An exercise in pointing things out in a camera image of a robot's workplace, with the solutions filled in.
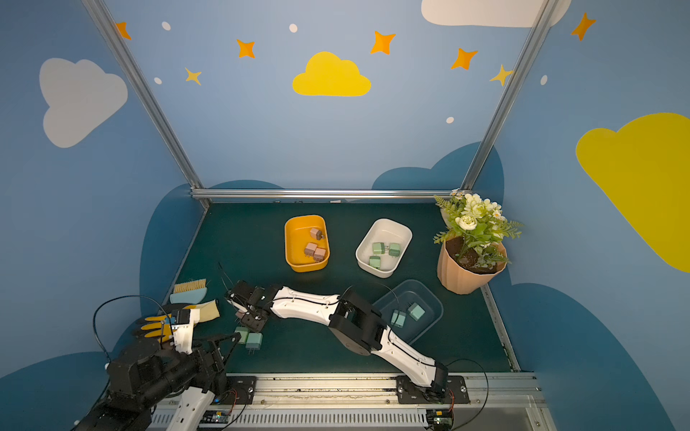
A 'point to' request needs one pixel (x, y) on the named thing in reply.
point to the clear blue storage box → (409, 310)
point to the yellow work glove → (163, 326)
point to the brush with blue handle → (190, 292)
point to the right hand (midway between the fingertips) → (257, 311)
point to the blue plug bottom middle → (253, 342)
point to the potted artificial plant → (473, 241)
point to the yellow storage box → (297, 234)
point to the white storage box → (384, 231)
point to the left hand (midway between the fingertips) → (230, 332)
